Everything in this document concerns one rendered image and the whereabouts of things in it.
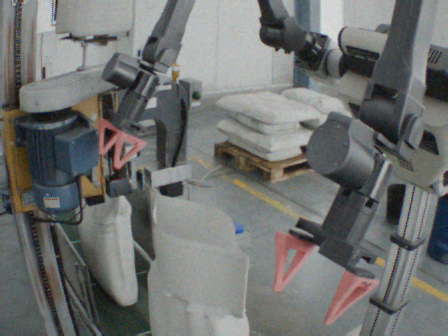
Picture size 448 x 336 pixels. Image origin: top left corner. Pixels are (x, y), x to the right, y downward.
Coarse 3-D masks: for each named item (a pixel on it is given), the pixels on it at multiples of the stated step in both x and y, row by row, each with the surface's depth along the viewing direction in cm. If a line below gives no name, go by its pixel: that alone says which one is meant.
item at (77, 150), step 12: (72, 132) 103; (84, 132) 102; (96, 132) 105; (60, 144) 100; (72, 144) 98; (84, 144) 102; (96, 144) 106; (60, 156) 101; (72, 156) 99; (84, 156) 103; (96, 156) 107; (60, 168) 103; (72, 168) 100; (84, 168) 104
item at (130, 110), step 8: (128, 96) 96; (120, 104) 97; (128, 104) 96; (136, 104) 96; (144, 104) 97; (112, 112) 98; (120, 112) 96; (128, 112) 96; (136, 112) 97; (128, 120) 94; (136, 120) 97; (136, 128) 98; (144, 128) 96
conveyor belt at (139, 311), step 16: (64, 224) 248; (80, 256) 219; (144, 272) 211; (96, 288) 194; (144, 288) 199; (96, 304) 183; (112, 304) 184; (144, 304) 187; (112, 320) 173; (128, 320) 175; (144, 320) 176
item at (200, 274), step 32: (160, 224) 141; (192, 224) 136; (224, 224) 129; (160, 256) 122; (192, 256) 114; (224, 256) 111; (160, 288) 133; (192, 288) 118; (224, 288) 115; (160, 320) 138; (192, 320) 120; (224, 320) 118
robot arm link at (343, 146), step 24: (336, 120) 47; (408, 120) 48; (312, 144) 48; (336, 144) 46; (360, 144) 46; (384, 144) 49; (408, 144) 49; (312, 168) 47; (336, 168) 45; (360, 168) 46
